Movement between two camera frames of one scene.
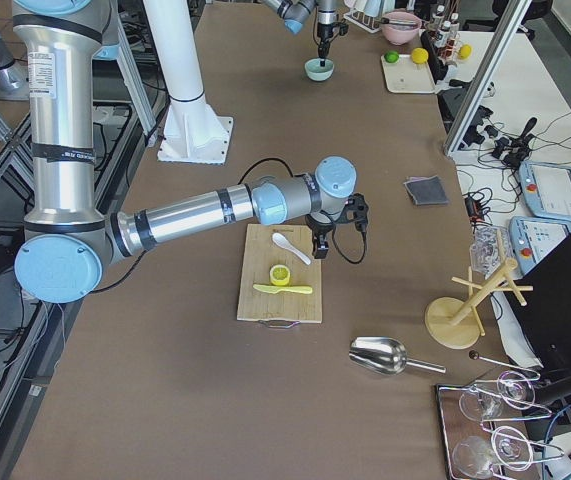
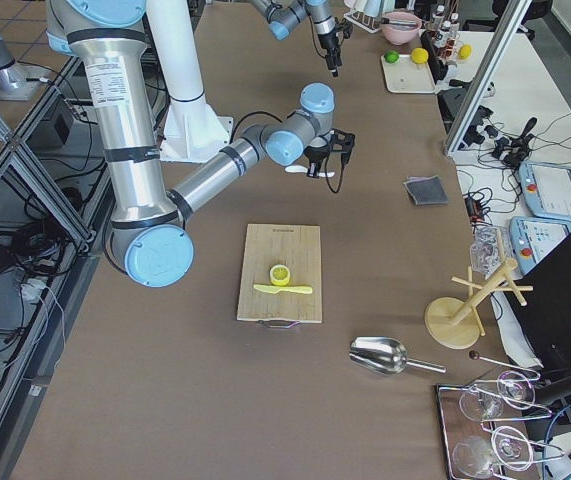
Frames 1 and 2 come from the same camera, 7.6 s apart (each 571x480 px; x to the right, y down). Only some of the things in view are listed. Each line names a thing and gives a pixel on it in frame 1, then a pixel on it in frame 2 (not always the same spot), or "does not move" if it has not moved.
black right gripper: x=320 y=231 to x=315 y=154
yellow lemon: x=419 y=55 does not move
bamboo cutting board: x=280 y=276 does not move
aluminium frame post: x=508 y=33 does not move
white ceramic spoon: x=281 y=241 to x=304 y=169
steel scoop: x=386 y=356 does not move
